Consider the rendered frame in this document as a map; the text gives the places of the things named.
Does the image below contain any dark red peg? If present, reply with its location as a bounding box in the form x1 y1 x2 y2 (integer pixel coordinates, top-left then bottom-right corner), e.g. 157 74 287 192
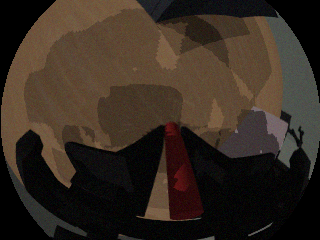
164 121 204 220

